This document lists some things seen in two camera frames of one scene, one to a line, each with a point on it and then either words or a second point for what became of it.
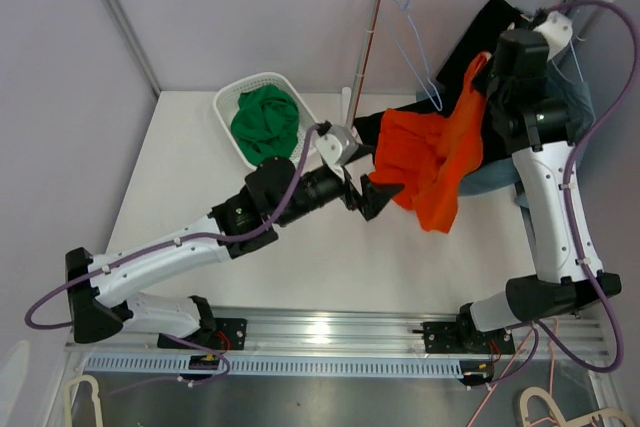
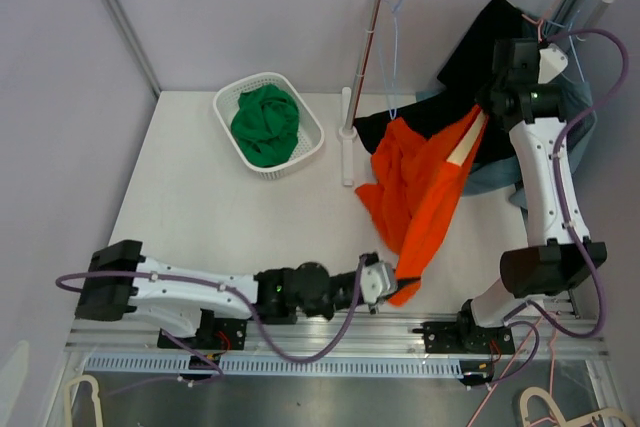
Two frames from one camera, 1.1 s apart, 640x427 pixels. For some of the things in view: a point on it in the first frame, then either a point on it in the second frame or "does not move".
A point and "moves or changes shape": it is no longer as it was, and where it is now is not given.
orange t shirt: [432, 155] moves or changes shape
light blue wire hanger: [399, 21] to [392, 108]
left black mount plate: [228, 334] does not move
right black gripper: [492, 61] does not move
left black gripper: [373, 195] to [404, 281]
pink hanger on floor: [532, 422] does not move
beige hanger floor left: [94, 394] does not move
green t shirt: [266, 123] does not move
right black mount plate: [464, 338] does not move
